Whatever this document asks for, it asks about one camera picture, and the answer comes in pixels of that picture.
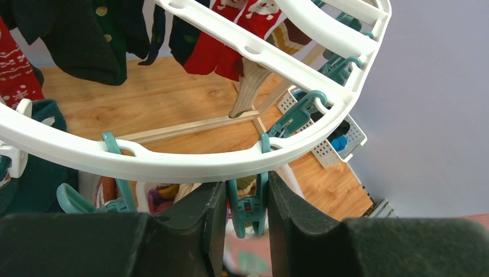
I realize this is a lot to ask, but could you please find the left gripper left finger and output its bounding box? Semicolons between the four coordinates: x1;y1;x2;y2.
1;182;227;276

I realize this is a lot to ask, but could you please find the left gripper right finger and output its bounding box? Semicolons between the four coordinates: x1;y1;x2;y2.
268;171;488;276

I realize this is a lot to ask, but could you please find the pink sock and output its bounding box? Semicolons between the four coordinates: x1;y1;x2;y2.
223;233;273;276

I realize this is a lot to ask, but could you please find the white round clip hanger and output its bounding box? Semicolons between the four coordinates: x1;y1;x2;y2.
1;1;392;183

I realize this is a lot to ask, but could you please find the dark teal sock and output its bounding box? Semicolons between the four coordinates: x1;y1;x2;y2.
0;99;79;217

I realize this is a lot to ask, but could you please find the teal clip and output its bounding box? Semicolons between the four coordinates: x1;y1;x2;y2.
226;133;271;239

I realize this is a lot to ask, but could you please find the white sock laundry basket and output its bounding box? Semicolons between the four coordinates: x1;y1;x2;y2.
136;181;306;277

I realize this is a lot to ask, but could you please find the white side basket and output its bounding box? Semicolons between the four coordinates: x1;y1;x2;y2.
277;85;367;169

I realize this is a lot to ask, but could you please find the blue folded garment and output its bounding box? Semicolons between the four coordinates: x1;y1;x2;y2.
293;90;351;152

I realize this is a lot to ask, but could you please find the red hanging sock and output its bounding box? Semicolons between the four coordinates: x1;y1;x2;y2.
183;0;283;82

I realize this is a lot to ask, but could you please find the red patterned sock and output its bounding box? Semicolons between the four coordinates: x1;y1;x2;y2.
1;21;44;107

